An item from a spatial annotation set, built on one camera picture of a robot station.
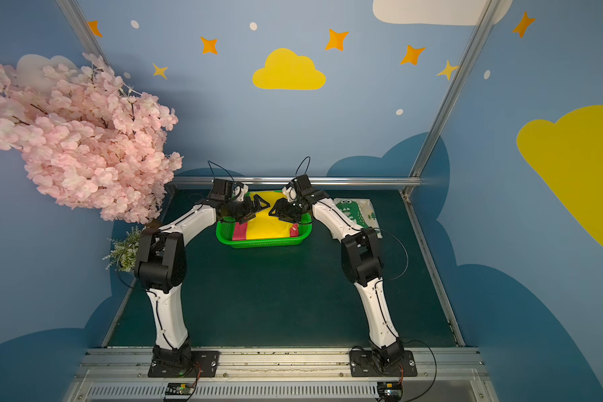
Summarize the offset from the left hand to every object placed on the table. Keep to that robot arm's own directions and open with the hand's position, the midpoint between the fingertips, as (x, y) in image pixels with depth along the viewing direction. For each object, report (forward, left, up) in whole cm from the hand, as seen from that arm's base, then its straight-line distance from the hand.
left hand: (263, 205), depth 98 cm
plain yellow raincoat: (-6, -1, -6) cm, 8 cm away
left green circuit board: (-59, +18, -14) cm, 64 cm away
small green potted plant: (-24, +42, +4) cm, 49 cm away
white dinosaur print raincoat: (+7, -42, -10) cm, 43 cm away
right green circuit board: (-58, -43, -14) cm, 74 cm away
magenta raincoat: (-6, +10, -8) cm, 14 cm away
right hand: (-3, -6, 0) cm, 7 cm away
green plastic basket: (-5, +17, -12) cm, 21 cm away
